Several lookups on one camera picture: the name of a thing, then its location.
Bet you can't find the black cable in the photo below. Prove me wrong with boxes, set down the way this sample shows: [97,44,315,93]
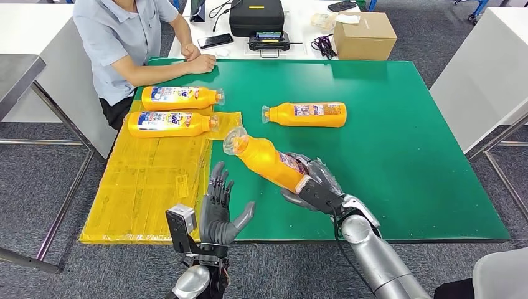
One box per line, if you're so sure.
[207,0,243,32]

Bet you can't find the white desk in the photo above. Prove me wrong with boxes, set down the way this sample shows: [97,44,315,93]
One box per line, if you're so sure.
[168,0,362,61]

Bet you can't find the white tissue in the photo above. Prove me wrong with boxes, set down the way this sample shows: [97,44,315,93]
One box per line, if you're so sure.
[334,13,361,25]

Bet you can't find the dark tablet stand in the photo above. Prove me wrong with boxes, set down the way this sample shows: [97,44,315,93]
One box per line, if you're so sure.
[189,0,207,22]

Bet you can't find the blue metal frame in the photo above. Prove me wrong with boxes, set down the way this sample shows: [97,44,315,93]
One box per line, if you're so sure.
[453,0,491,22]

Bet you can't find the black remote controller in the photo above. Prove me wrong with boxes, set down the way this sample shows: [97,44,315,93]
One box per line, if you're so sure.
[248,31,304,59]

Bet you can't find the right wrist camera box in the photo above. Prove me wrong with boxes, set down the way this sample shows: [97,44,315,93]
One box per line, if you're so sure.
[296,175,345,216]

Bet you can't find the orange detergent bottle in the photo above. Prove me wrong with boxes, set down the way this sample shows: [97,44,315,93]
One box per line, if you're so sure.
[261,102,347,128]
[222,126,314,194]
[127,111,220,139]
[141,85,226,112]

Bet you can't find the grey table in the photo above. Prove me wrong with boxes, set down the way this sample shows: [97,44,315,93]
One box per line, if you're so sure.
[0,54,47,121]

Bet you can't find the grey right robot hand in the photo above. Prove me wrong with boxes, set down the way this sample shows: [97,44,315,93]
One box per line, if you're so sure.
[280,153,345,211]

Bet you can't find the black carrying case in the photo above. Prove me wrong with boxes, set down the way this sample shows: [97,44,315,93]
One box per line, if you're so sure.
[229,0,285,37]

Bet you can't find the green table mat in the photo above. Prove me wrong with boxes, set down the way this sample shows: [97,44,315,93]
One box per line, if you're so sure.
[133,58,511,242]

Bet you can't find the black smartphone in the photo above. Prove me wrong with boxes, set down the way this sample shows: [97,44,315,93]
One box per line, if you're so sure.
[196,32,235,50]
[327,0,357,12]

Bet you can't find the purple cable bundle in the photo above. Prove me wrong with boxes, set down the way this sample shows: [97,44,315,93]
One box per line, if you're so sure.
[310,34,338,60]

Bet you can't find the person's right hand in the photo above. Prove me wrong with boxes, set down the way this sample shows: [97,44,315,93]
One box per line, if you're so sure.
[189,54,217,75]

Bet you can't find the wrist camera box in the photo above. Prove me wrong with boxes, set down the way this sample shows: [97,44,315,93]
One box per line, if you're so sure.
[296,175,345,216]
[164,204,199,255]

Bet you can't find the person's left hand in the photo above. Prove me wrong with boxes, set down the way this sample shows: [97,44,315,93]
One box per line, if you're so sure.
[181,43,202,62]

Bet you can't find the yellow taped board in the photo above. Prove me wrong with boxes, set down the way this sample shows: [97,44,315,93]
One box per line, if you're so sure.
[78,98,244,245]

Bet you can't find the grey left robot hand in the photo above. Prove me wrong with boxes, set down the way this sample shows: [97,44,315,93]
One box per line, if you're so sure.
[199,161,257,246]

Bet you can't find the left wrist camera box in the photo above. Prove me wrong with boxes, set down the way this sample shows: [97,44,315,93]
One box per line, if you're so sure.
[164,204,199,255]

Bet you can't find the white table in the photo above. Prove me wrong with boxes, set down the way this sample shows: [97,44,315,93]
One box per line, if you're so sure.
[428,6,528,154]
[0,3,119,159]

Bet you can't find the person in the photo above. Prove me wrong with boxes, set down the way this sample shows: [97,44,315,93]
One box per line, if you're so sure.
[72,0,217,132]
[433,247,528,299]

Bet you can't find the clear plastic bag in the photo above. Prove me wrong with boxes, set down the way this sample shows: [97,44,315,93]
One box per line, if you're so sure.
[310,12,337,34]

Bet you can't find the brown cardboard box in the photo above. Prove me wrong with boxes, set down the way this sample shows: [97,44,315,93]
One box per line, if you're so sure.
[332,11,398,62]

